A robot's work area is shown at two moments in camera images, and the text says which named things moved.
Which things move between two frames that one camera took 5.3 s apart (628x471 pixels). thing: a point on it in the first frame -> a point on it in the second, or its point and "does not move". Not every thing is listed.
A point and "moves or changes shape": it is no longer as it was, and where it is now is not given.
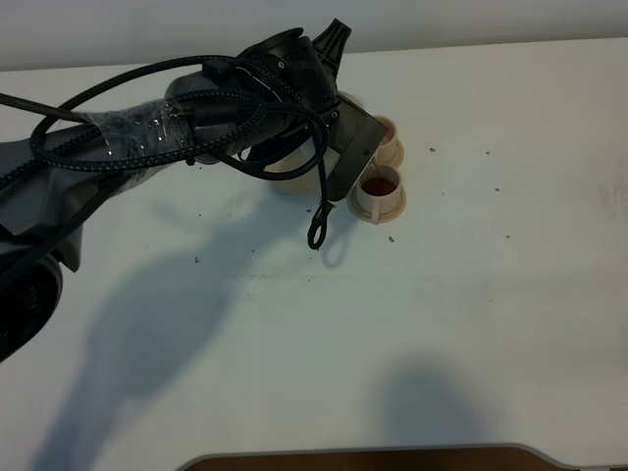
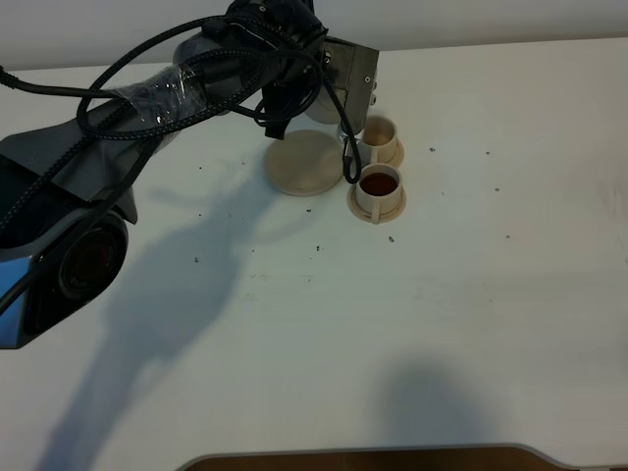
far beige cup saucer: x=397 y=162 does not move
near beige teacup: x=378 y=189 does not move
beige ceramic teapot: x=354 y=101 moves or changes shape
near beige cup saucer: x=383 y=218 does not move
